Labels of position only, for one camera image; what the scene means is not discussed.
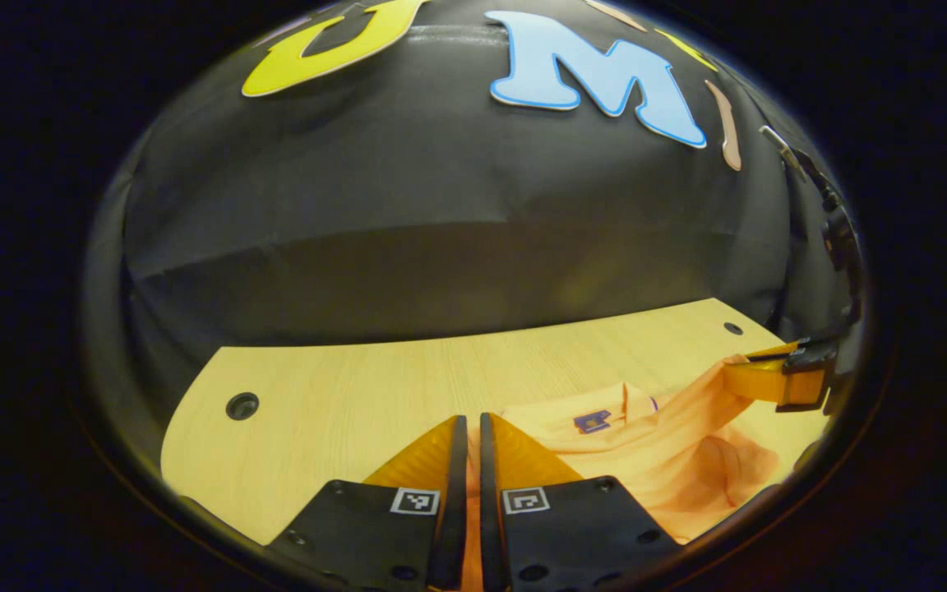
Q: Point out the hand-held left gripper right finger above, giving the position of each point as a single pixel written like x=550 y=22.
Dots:
x=490 y=510

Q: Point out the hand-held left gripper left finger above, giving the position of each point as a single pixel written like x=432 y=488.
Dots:
x=450 y=510

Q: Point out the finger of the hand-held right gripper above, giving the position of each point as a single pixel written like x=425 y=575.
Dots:
x=769 y=380

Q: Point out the orange T-shirt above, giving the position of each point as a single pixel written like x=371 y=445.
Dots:
x=654 y=460

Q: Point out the black backdrop cloth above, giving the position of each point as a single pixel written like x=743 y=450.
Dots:
x=441 y=205

